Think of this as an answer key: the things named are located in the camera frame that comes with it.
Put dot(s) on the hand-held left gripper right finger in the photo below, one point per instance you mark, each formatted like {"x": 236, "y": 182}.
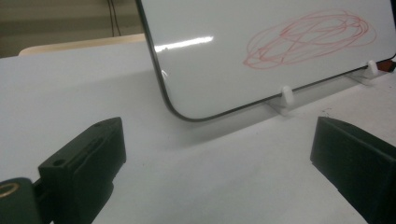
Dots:
{"x": 358, "y": 161}

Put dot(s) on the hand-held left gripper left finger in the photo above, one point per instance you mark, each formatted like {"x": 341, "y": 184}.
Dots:
{"x": 77, "y": 168}

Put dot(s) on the wooden desk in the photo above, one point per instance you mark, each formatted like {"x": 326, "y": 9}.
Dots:
{"x": 93, "y": 43}

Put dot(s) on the white whiteboard with black rim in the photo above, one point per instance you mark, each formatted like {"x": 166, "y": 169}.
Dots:
{"x": 202, "y": 77}

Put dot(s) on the white whiteboard stand foot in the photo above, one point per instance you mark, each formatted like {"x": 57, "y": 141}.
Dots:
{"x": 287, "y": 95}
{"x": 372, "y": 67}

